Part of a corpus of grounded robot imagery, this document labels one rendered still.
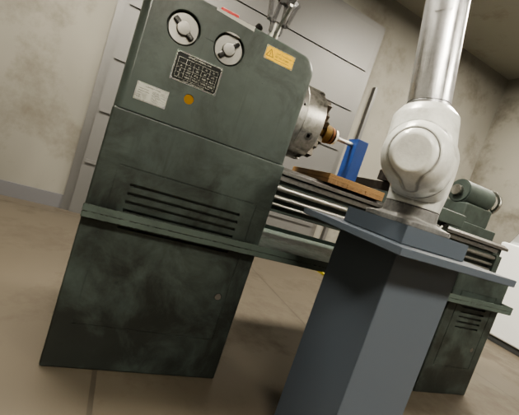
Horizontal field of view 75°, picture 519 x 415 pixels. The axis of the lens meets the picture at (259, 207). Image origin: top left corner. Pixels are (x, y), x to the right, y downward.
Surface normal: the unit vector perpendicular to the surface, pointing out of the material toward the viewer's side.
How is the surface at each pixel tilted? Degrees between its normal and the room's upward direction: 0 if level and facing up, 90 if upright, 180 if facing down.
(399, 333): 90
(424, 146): 99
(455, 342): 90
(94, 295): 90
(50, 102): 90
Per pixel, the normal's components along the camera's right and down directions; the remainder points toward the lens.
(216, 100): 0.33, 0.19
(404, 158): -0.50, 0.01
